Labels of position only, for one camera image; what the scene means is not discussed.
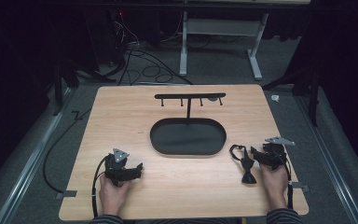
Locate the black bow tie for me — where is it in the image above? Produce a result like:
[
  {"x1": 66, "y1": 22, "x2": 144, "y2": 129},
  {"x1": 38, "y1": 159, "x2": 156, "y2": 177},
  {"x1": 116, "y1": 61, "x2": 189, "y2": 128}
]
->
[{"x1": 228, "y1": 144, "x2": 257, "y2": 185}]

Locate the black floor cable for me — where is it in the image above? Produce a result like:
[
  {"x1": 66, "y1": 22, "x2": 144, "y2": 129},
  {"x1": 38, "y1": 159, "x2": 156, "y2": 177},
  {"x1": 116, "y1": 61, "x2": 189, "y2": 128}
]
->
[{"x1": 42, "y1": 106, "x2": 93, "y2": 194}]

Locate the tangle of black floor cables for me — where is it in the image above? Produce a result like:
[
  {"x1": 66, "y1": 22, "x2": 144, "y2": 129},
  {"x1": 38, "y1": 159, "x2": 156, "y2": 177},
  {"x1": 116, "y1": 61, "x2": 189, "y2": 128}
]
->
[{"x1": 105, "y1": 11, "x2": 194, "y2": 87}]

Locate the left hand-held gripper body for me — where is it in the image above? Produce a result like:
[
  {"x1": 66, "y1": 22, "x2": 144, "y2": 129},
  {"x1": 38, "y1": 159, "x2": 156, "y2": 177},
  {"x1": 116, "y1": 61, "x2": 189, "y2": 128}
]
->
[{"x1": 103, "y1": 147, "x2": 138, "y2": 188}]

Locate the black hook rack with tray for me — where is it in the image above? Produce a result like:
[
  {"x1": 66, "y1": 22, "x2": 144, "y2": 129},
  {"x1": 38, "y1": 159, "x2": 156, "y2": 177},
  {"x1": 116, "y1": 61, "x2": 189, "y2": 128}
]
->
[{"x1": 149, "y1": 91, "x2": 227, "y2": 156}]

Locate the white desk frame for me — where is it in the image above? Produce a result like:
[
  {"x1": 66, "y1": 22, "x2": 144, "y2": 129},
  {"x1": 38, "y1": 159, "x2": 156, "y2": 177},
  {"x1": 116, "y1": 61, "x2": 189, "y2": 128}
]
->
[{"x1": 178, "y1": 11, "x2": 270, "y2": 81}]

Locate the black tripod stand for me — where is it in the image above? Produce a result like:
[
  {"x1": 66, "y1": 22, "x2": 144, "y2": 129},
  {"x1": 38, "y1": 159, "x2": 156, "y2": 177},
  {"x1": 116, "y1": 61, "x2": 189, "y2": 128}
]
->
[
  {"x1": 51, "y1": 57, "x2": 117, "y2": 117},
  {"x1": 261, "y1": 69, "x2": 322, "y2": 128}
]

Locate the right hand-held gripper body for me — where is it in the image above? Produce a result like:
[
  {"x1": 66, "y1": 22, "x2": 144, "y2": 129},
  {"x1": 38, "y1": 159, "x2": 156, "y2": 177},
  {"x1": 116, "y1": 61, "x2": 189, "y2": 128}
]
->
[{"x1": 262, "y1": 136, "x2": 296, "y2": 171}]

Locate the person's right hand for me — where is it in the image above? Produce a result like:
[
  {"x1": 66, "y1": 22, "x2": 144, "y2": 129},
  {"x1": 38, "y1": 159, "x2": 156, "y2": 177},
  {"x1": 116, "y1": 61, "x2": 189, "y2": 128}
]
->
[{"x1": 259, "y1": 161, "x2": 290, "y2": 213}]

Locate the person's left hand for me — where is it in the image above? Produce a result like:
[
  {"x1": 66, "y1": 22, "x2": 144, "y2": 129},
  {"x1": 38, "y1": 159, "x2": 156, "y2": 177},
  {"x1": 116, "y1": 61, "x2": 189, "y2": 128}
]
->
[{"x1": 99, "y1": 175, "x2": 132, "y2": 217}]

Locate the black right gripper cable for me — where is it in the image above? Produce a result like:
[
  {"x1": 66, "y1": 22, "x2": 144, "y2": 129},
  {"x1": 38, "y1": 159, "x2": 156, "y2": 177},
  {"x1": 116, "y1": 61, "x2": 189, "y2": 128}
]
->
[{"x1": 276, "y1": 150, "x2": 295, "y2": 210}]

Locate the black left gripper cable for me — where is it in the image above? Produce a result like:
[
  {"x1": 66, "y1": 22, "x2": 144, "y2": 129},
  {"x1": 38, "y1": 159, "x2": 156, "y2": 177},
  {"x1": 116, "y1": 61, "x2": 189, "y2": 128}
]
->
[{"x1": 90, "y1": 154, "x2": 110, "y2": 218}]

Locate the metal floor rail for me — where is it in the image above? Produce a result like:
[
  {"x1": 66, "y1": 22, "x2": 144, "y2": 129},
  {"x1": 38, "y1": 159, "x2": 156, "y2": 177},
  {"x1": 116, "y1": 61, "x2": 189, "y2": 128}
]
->
[
  {"x1": 295, "y1": 94, "x2": 358, "y2": 224},
  {"x1": 0, "y1": 88, "x2": 73, "y2": 224}
]

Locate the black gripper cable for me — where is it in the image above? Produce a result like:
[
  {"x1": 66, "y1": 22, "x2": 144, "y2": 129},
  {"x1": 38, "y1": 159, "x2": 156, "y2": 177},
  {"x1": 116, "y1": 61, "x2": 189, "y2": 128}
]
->
[
  {"x1": 90, "y1": 154, "x2": 110, "y2": 218},
  {"x1": 276, "y1": 150, "x2": 295, "y2": 210}
]

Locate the grey tape piece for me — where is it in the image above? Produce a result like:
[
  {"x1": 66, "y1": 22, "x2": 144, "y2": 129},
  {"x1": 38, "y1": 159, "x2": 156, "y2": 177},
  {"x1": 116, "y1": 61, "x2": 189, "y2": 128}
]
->
[
  {"x1": 291, "y1": 181, "x2": 310, "y2": 193},
  {"x1": 55, "y1": 189, "x2": 78, "y2": 201}
]

